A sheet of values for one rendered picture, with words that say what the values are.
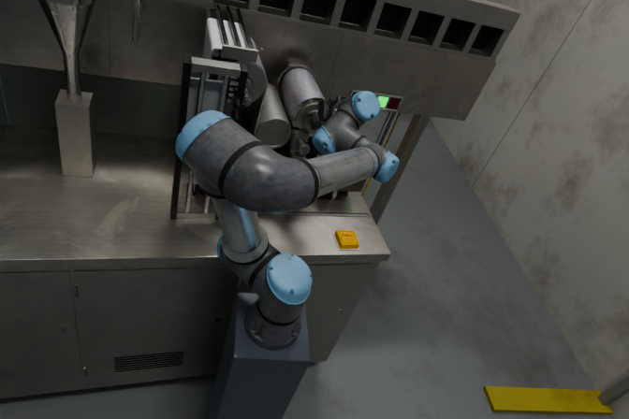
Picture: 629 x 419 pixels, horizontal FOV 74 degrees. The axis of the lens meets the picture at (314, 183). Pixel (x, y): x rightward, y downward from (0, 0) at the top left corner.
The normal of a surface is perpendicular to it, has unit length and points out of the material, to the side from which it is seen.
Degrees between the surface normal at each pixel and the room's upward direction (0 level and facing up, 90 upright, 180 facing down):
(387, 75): 90
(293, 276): 8
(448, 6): 90
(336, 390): 0
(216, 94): 90
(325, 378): 0
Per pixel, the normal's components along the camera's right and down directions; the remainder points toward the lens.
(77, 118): 0.25, 0.64
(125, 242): 0.26, -0.77
